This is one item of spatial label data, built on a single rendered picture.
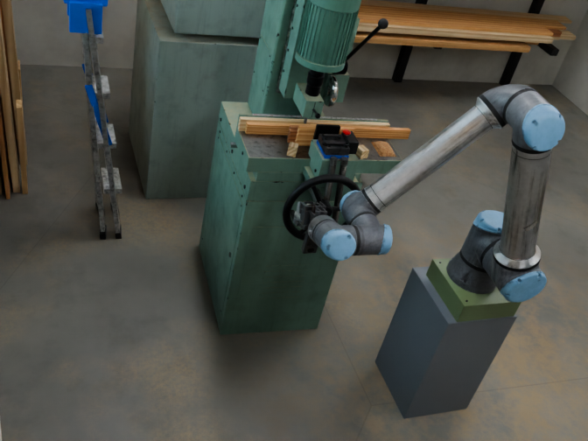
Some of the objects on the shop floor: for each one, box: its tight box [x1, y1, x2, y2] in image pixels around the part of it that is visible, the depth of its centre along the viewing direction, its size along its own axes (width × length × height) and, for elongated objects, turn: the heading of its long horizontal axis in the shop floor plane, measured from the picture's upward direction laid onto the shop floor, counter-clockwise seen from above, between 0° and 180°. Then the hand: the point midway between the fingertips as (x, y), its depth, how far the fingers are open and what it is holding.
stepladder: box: [64, 0, 122, 240], centre depth 303 cm, size 27×25×116 cm
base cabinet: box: [199, 121, 346, 334], centre depth 304 cm, size 45×58×71 cm
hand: (299, 213), depth 233 cm, fingers closed
